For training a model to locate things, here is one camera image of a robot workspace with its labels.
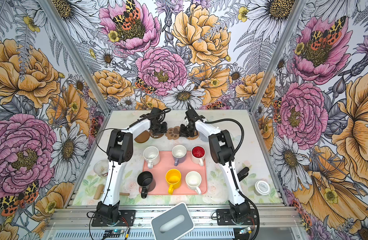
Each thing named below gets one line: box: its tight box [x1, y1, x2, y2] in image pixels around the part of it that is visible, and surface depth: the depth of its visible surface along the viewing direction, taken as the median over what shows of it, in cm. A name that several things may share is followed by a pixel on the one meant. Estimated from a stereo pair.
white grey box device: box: [151, 202, 195, 240], surface depth 71 cm
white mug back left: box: [143, 146, 160, 169], surface depth 91 cm
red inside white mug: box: [191, 145, 206, 167], surface depth 92 cm
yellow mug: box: [165, 168, 182, 195], surface depth 81 cm
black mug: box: [137, 171, 156, 199], surface depth 81 cm
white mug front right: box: [185, 171, 202, 195], surface depth 81 cm
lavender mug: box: [171, 144, 187, 167], surface depth 92 cm
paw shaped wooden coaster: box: [165, 126, 180, 140], surface depth 108 cm
